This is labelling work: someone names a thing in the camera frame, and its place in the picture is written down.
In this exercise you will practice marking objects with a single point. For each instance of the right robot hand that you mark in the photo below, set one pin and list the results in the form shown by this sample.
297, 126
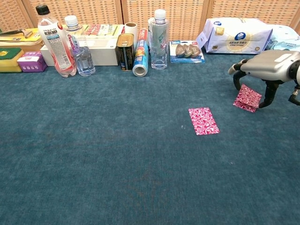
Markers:
269, 65

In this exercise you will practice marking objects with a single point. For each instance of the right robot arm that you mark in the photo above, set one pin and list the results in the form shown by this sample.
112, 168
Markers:
296, 75

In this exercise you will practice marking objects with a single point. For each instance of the light blue wet wipes pack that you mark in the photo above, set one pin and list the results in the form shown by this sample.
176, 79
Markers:
286, 38

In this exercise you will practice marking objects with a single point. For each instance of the white tissue pack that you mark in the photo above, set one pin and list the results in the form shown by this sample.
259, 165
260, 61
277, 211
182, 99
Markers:
239, 37

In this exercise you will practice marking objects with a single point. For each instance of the blue hooks blister pack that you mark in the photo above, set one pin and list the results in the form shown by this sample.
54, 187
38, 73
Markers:
187, 51

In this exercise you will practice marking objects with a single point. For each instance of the bamboo folding screen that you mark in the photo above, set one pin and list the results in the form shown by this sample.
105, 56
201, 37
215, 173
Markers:
182, 18

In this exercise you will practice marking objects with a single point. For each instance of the tall clear bottle white cap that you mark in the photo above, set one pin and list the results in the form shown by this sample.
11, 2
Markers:
159, 42

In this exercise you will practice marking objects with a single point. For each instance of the blue plastic wrap roll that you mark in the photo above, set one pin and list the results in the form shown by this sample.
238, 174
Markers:
140, 56

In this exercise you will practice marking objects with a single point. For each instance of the white paper roll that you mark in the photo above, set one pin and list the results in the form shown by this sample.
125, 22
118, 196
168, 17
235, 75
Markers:
130, 30

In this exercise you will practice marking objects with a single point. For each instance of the black gold tin can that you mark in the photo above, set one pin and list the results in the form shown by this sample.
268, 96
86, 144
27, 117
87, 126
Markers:
125, 54

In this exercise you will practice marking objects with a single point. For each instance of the long white carton box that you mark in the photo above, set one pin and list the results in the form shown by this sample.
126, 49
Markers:
103, 54

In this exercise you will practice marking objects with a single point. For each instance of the small clear water bottle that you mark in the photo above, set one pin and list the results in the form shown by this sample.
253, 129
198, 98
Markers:
84, 61

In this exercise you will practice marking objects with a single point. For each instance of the blue felt table mat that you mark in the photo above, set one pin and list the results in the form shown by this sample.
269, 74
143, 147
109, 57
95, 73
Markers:
93, 152

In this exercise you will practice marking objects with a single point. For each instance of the pink drink bottle black cap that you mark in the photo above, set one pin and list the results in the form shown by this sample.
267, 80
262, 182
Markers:
56, 47

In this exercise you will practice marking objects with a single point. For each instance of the brown cardboard box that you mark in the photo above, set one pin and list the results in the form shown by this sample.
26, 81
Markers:
32, 48

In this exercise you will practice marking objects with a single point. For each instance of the small purple box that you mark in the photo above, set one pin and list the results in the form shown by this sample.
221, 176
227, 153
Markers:
31, 63

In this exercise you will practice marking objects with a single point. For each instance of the yellow razor blister pack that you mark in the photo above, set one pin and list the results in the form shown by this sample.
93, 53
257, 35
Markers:
14, 38

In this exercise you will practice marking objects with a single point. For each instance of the dark green small box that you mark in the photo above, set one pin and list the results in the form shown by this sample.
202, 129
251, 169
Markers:
9, 61

